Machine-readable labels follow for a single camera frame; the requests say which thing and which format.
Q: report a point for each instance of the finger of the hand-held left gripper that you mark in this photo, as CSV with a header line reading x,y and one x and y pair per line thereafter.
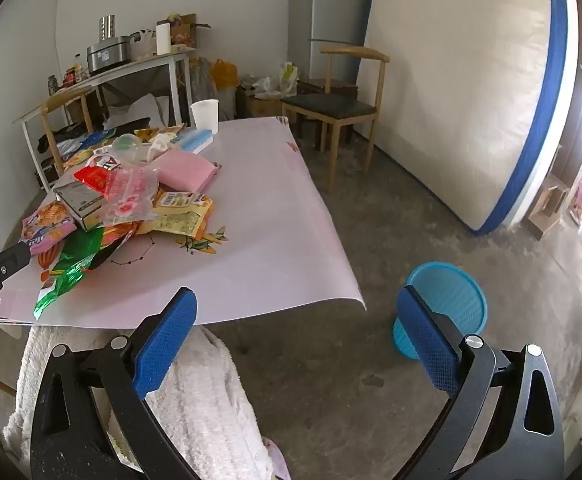
x,y
13,260

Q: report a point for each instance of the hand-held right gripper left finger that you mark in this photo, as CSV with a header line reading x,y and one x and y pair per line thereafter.
x,y
166,345

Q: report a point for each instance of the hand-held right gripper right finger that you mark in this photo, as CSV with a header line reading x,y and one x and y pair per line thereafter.
x,y
428,345

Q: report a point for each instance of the pink orange snack bag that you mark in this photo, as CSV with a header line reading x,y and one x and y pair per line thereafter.
x,y
46,230

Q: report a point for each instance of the blue mesh waste basket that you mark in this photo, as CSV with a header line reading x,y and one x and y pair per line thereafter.
x,y
451,295

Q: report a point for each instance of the green snack bag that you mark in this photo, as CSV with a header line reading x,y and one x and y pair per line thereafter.
x,y
71,265

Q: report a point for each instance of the blue medicine box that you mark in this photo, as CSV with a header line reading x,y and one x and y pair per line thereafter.
x,y
193,140

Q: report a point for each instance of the white fluffy robe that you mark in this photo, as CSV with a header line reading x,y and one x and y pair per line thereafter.
x,y
211,400

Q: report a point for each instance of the grey green cardboard box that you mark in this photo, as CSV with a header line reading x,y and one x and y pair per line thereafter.
x,y
78,205

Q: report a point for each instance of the red snack packet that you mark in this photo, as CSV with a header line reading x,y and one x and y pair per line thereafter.
x,y
93,179

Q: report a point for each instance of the clear pink printed plastic bag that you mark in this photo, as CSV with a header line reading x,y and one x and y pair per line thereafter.
x,y
131,200

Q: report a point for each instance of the yellow green label snack packet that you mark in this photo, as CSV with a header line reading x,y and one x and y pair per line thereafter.
x,y
181,212

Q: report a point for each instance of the dark cloth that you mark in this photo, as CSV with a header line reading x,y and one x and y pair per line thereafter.
x,y
63,136

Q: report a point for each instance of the blue snack bag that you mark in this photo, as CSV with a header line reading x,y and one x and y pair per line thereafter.
x,y
88,141

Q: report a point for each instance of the wooden chair with black seat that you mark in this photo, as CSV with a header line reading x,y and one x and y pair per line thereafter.
x,y
66,97

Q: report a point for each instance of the pink pouch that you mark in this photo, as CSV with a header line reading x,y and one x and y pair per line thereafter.
x,y
186,167

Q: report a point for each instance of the small wooden stool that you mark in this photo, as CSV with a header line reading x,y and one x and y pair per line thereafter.
x,y
551,205

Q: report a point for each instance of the white sack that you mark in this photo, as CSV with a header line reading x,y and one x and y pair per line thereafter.
x,y
141,107

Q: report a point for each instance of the silver rice cooker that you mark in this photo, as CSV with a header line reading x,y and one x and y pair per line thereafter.
x,y
108,55

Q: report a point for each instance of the white paper cup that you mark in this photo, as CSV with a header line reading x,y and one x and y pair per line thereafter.
x,y
205,117

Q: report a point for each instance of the white side table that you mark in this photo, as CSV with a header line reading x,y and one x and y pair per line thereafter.
x,y
136,62

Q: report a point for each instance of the steel utensil holder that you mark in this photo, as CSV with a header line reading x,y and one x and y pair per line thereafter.
x,y
107,27

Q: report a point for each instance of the white patterned container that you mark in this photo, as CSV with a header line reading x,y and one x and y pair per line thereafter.
x,y
143,44

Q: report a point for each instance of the brown cardboard box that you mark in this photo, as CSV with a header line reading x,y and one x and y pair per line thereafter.
x,y
263,106

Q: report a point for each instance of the wooden chair with dark seat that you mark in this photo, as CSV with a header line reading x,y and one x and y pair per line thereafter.
x,y
328,105

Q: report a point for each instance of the white mattress with blue edge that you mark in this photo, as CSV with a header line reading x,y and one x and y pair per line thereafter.
x,y
461,85

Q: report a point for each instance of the white paper towel roll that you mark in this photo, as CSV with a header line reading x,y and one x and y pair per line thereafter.
x,y
164,37

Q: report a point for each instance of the yellow bag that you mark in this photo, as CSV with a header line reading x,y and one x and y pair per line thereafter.
x,y
224,74

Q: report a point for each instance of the open cardboard box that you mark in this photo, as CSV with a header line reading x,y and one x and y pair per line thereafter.
x,y
188,30

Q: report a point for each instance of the white plastic bag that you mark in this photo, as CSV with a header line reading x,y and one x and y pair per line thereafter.
x,y
288,79

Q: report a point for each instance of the silver refrigerator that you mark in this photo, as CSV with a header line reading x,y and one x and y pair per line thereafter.
x,y
326,10

